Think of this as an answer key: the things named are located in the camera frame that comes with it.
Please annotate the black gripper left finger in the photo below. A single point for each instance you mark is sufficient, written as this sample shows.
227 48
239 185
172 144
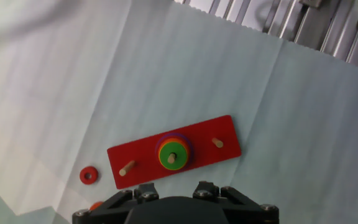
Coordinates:
110 208

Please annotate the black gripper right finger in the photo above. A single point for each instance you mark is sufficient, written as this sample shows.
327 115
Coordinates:
247 208

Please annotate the red Hanoi board with pegs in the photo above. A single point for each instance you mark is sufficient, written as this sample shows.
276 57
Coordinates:
145 155

